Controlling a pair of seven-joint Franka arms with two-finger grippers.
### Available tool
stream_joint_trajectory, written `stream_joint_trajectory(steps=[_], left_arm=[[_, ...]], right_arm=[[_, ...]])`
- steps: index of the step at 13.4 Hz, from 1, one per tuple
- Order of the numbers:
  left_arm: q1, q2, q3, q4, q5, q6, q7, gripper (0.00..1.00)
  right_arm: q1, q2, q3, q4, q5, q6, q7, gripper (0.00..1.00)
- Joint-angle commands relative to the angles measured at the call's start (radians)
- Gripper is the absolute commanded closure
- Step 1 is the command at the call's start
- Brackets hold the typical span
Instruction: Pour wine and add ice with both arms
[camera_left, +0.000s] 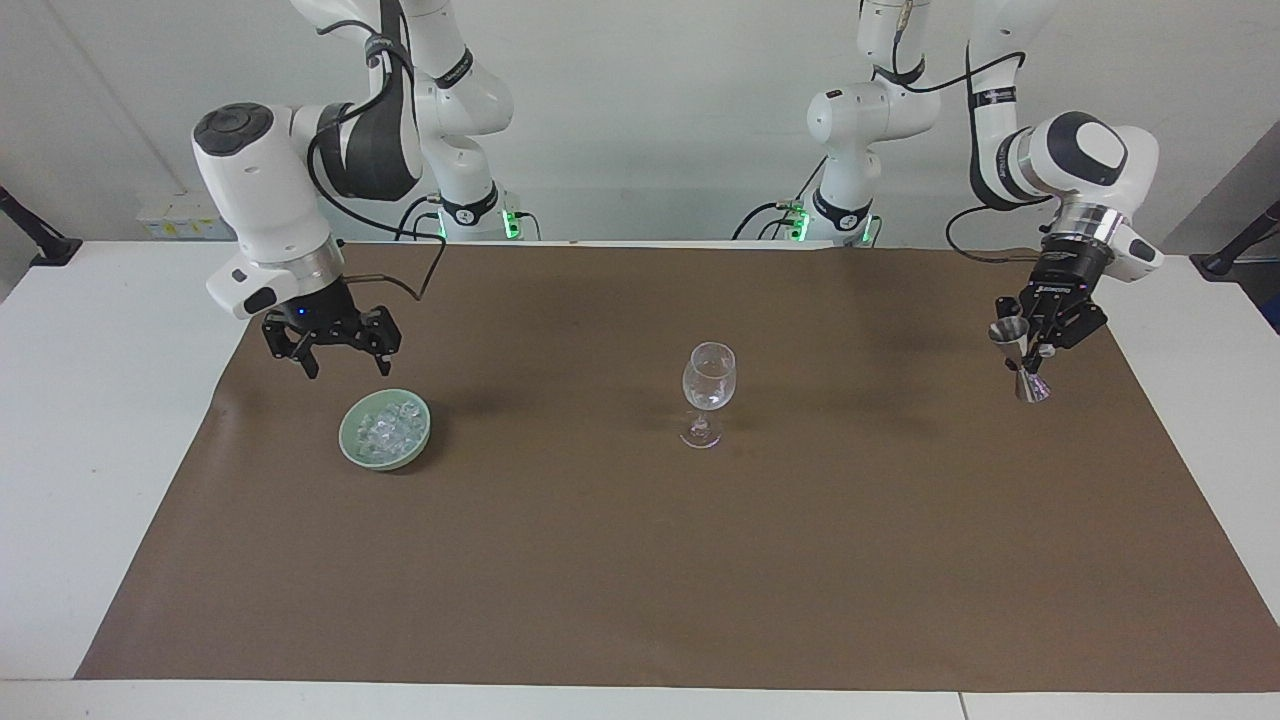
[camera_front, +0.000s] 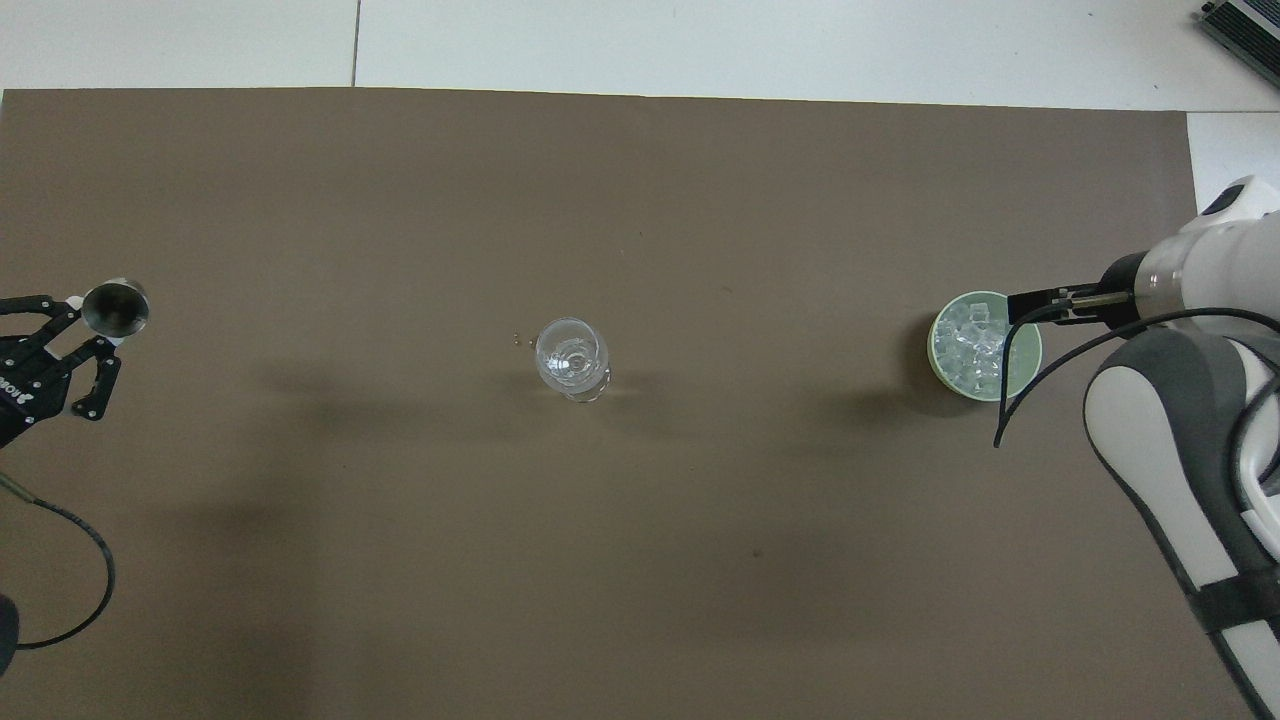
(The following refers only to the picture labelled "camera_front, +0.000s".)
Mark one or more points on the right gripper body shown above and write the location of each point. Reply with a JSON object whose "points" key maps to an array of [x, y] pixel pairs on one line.
{"points": [[1120, 285]]}

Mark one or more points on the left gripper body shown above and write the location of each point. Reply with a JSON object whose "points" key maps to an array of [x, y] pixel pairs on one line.
{"points": [[15, 390]]}

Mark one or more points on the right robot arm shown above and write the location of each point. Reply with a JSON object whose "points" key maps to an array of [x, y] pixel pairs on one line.
{"points": [[1160, 430]]}

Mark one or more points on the green bowl of ice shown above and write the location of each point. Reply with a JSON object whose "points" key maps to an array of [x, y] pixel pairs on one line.
{"points": [[1020, 350]]}

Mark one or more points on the pile of clear ice cubes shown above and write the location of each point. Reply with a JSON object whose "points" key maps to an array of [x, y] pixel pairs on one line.
{"points": [[970, 345]]}

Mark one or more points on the clear wine glass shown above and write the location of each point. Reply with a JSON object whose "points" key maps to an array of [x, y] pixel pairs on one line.
{"points": [[572, 358]]}

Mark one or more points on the small silver metal cup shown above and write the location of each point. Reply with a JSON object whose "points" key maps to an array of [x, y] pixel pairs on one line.
{"points": [[115, 308]]}

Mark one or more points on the grey ribbed metal device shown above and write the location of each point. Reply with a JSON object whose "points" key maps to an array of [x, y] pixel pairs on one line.
{"points": [[1245, 25]]}

